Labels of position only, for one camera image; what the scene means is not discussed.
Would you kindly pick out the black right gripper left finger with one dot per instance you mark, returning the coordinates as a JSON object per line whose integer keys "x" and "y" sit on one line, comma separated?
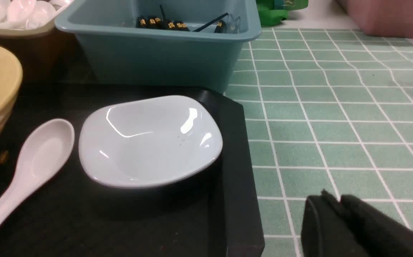
{"x": 324, "y": 233}

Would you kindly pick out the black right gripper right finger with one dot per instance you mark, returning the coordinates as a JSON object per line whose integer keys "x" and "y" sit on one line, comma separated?
{"x": 378, "y": 233}

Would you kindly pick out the white square sauce dish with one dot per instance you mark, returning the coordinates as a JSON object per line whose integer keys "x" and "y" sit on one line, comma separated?
{"x": 149, "y": 143}

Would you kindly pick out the white ceramic soup spoon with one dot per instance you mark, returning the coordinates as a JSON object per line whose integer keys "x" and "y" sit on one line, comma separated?
{"x": 42, "y": 155}

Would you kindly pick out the black plastic serving tray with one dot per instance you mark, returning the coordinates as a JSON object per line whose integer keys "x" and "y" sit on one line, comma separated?
{"x": 213, "y": 214}

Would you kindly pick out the green checkered table mat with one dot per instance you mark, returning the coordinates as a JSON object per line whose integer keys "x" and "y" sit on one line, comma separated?
{"x": 326, "y": 109}

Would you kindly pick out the pink plastic bin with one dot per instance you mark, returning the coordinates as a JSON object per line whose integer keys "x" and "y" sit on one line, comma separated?
{"x": 388, "y": 18}

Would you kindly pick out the green backdrop cloth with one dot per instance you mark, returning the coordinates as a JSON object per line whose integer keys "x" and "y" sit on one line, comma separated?
{"x": 273, "y": 12}

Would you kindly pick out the blue plastic bin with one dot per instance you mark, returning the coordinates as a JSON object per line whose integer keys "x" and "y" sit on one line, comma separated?
{"x": 119, "y": 53}

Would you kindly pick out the black chopsticks bundle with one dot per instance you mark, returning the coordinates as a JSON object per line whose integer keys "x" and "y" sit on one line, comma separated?
{"x": 154, "y": 22}

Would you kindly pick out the brown plastic bin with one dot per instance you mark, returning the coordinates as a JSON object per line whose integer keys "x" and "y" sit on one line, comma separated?
{"x": 42, "y": 51}

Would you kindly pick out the pile of white spoons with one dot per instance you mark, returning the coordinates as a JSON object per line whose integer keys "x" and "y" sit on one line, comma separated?
{"x": 29, "y": 14}

